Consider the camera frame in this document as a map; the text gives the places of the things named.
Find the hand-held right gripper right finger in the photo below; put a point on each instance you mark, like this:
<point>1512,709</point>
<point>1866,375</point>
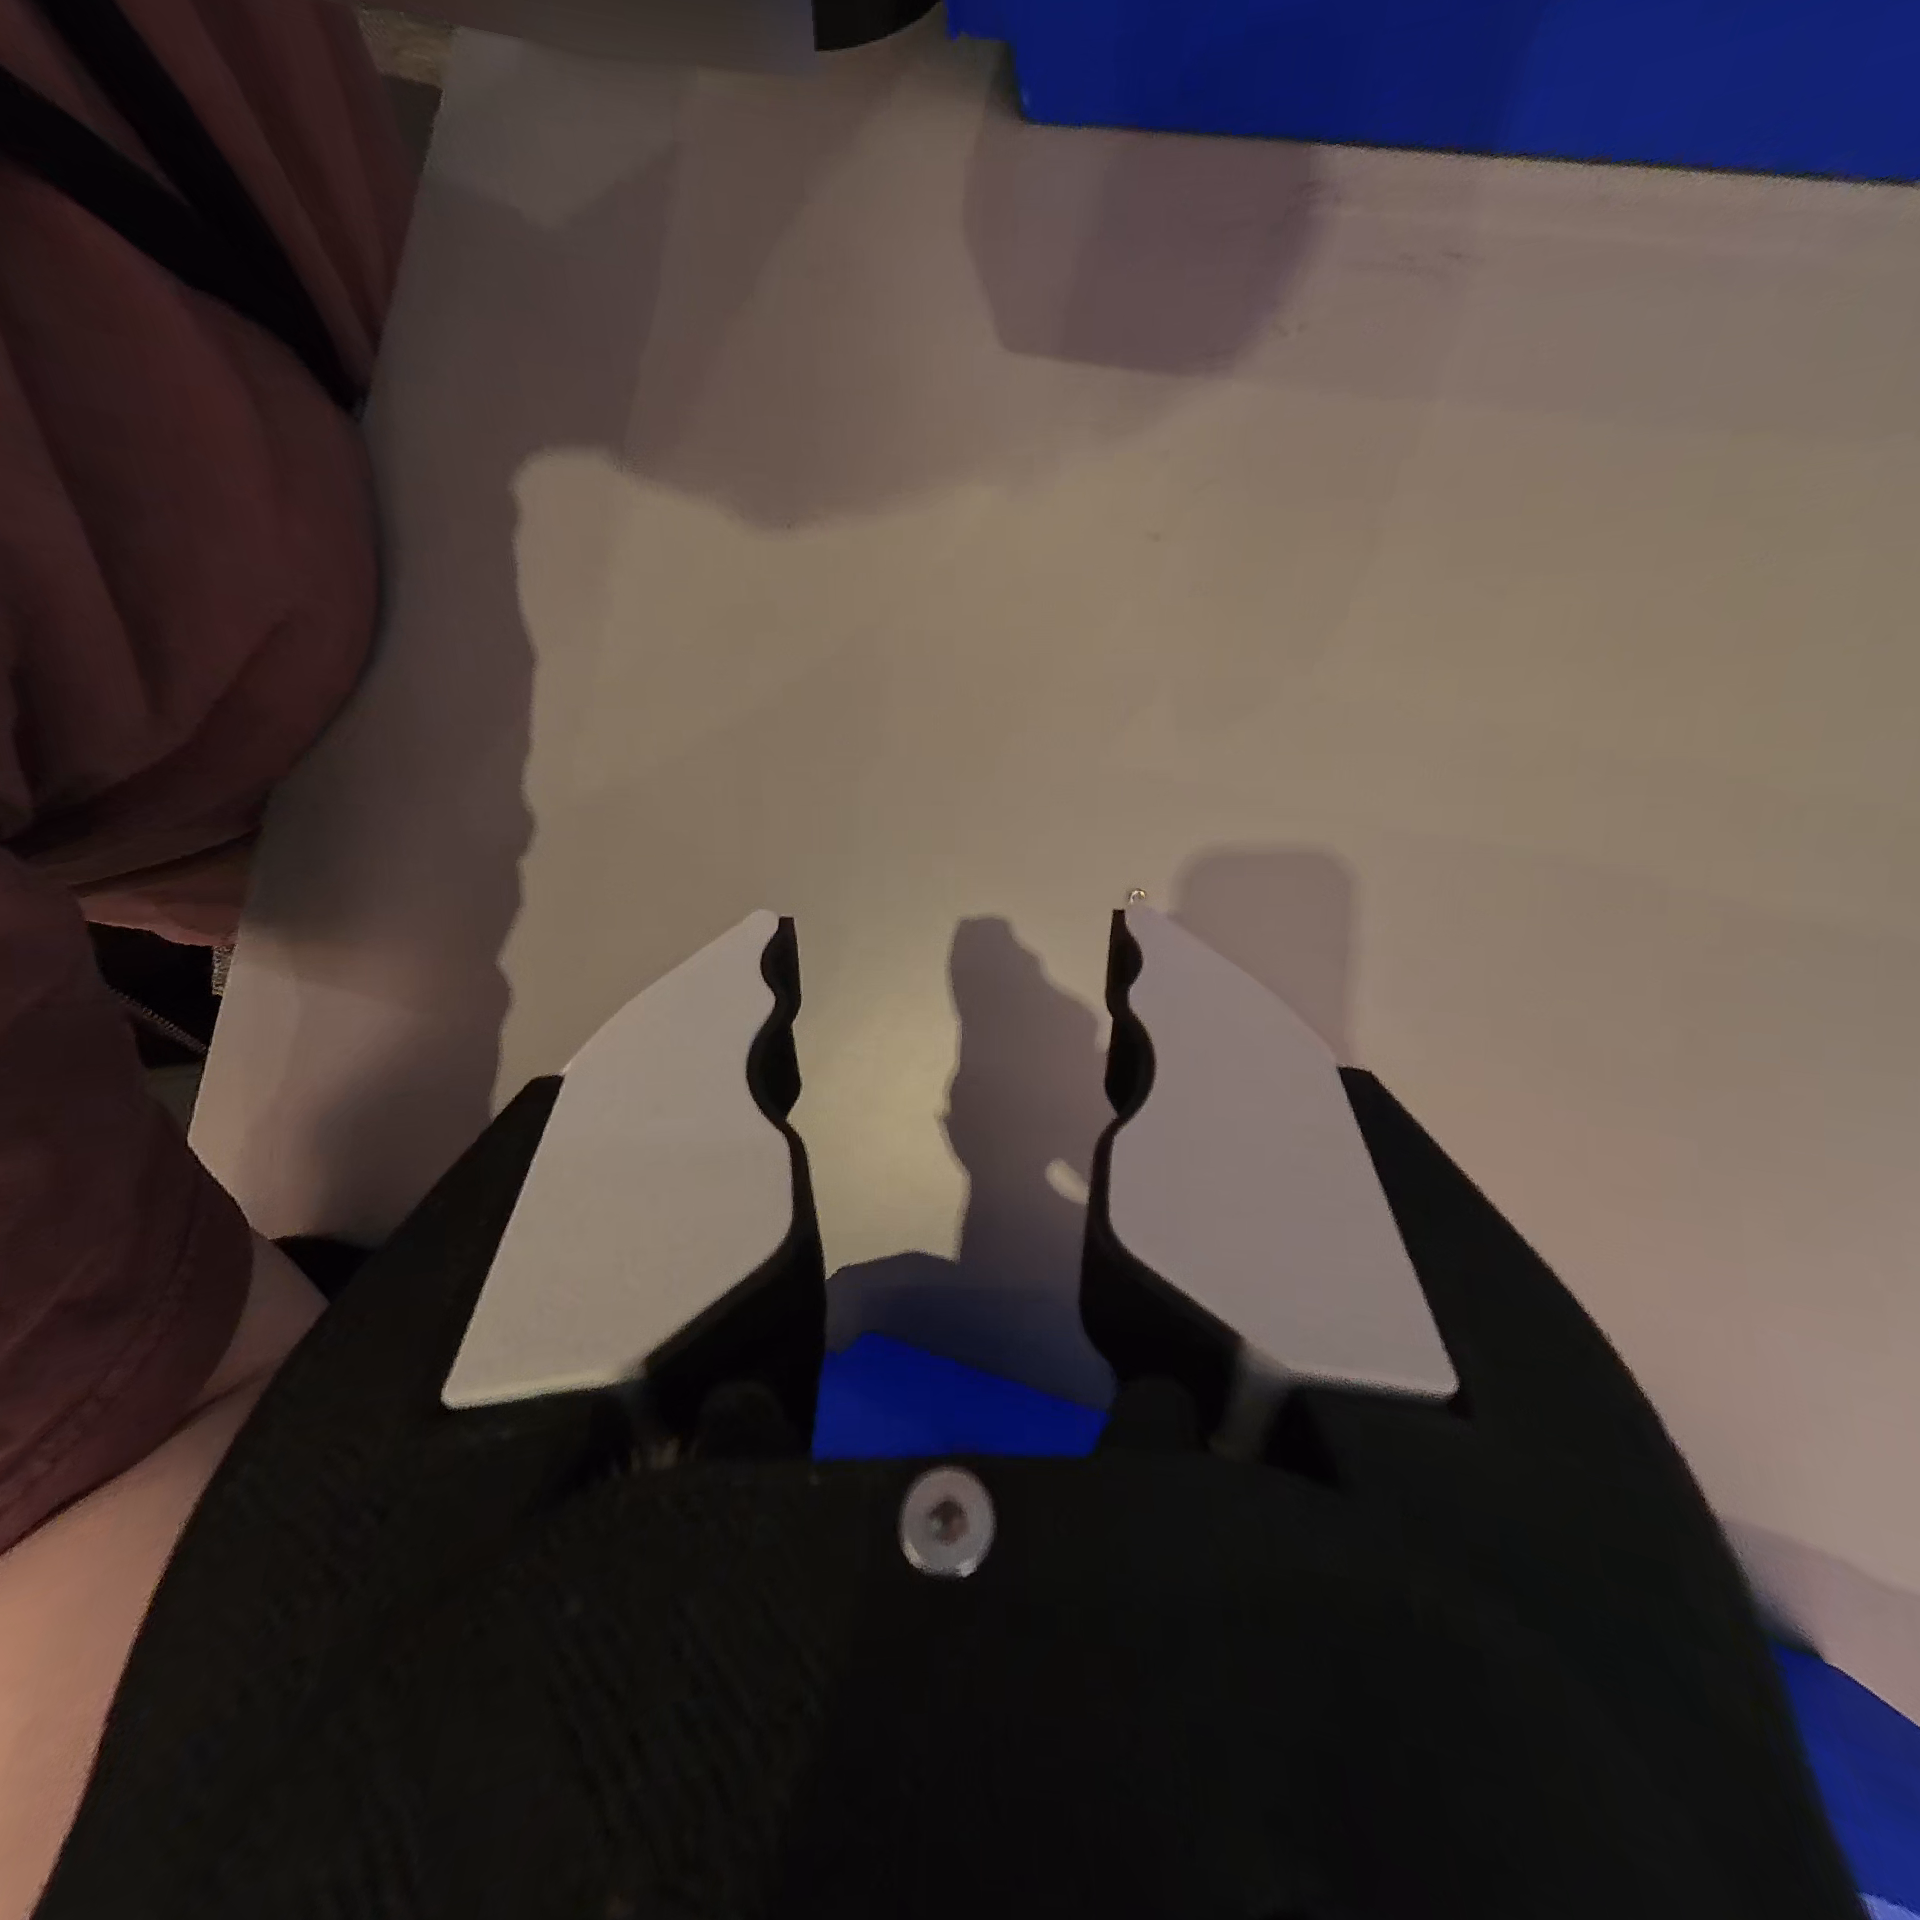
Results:
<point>1276,1201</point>

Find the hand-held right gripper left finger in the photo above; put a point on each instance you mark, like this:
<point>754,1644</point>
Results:
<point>646,1201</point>

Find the blue plastic bin with divider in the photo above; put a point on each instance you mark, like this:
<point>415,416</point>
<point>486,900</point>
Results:
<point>1425,76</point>

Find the person's right forearm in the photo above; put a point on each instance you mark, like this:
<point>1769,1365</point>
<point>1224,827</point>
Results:
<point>89,1651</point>

